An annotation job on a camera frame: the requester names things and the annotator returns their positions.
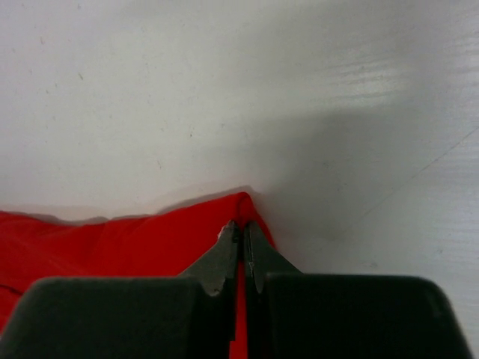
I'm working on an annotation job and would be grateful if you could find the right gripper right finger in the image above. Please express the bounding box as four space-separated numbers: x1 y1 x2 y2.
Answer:
243 222 472 358

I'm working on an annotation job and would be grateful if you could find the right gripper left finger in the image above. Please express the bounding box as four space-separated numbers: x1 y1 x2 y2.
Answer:
1 222 240 358

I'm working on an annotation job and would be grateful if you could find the red t shirt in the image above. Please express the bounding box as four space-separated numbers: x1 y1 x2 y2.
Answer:
0 191 278 359

